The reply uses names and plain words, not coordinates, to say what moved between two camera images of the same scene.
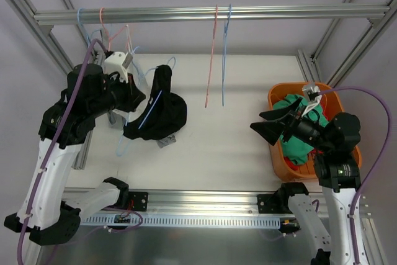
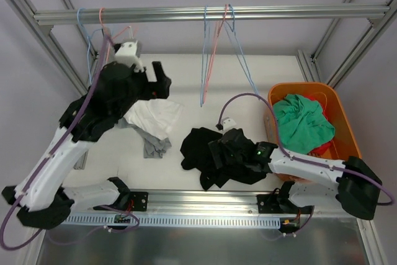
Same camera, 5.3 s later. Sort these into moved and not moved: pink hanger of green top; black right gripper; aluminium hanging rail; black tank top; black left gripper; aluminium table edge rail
Moved: black tank top; black left gripper; black right gripper; pink hanger of green top
Not moved: aluminium table edge rail; aluminium hanging rail
